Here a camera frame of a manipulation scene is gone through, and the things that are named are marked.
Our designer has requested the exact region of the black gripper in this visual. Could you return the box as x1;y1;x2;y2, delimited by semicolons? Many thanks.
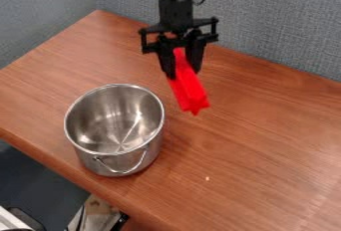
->
140;0;219;80

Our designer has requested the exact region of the red plastic block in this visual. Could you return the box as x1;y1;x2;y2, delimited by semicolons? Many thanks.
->
169;48;210;116

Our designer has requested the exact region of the stainless steel pot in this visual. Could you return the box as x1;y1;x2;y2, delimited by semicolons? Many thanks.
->
65;84;166;177

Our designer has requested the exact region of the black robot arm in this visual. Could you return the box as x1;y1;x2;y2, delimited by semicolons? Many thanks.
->
140;0;219;80

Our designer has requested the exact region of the beige object under table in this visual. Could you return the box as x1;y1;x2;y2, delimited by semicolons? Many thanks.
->
65;195;130;231

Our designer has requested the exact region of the white object at corner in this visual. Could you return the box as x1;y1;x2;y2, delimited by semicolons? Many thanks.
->
0;206;33;231

